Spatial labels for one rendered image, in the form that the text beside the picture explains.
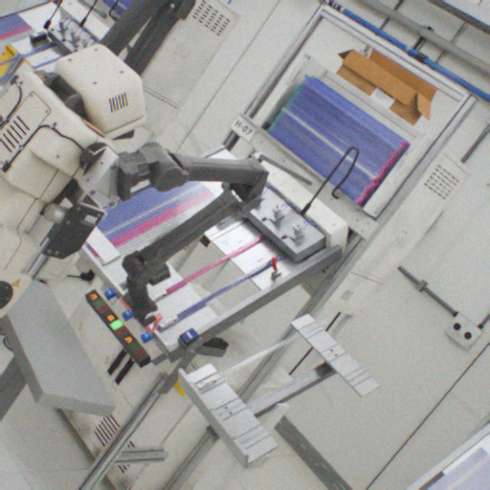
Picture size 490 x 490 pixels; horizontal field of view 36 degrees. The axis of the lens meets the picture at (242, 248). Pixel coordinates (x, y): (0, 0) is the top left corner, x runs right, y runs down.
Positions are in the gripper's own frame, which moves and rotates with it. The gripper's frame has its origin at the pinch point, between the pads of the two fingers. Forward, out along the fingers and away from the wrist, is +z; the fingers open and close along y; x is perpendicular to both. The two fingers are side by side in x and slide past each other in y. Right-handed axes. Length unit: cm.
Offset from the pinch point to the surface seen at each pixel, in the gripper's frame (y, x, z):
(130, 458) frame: -13, 19, 45
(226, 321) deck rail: -9.6, -24.0, 9.4
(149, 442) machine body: -4, 7, 61
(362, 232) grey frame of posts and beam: -12, -80, 2
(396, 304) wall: 23, -157, 133
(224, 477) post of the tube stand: -43, 2, 32
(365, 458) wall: -16, -104, 183
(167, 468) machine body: -9, 4, 76
